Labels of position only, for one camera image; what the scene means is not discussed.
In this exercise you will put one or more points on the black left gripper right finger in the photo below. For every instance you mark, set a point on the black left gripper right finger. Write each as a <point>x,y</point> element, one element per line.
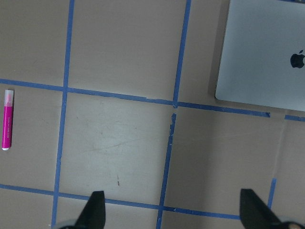
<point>254,213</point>

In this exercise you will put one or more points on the grey laptop notebook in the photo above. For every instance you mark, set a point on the grey laptop notebook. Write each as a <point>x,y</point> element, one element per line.
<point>263,54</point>

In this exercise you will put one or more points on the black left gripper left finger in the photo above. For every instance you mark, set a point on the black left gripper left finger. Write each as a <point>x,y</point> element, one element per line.
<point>93,216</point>

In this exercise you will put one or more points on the pink highlighter pen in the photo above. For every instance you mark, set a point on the pink highlighter pen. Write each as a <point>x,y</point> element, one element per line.
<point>7,120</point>

